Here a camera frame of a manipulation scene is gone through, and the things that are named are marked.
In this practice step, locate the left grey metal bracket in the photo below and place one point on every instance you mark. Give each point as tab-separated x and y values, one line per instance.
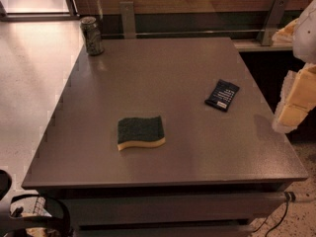
127	19

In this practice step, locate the right grey metal bracket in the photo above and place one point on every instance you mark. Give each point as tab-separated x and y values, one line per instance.
272	21

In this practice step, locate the dark blue snack packet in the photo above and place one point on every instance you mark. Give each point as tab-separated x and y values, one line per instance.
222	95

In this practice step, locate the green drink can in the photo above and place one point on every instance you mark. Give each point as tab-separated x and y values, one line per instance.
91	35

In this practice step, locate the green and yellow sponge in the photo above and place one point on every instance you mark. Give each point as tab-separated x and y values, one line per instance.
140	132

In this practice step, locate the grey metal bracket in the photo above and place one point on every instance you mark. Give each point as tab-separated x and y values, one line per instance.
127	19
272	21

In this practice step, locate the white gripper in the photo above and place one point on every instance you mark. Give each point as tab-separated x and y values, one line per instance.
306	37

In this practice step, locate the grey cabinet with drawers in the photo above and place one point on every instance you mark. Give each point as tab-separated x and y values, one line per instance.
216	172

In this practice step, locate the window frame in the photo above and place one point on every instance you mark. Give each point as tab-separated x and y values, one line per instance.
37	10

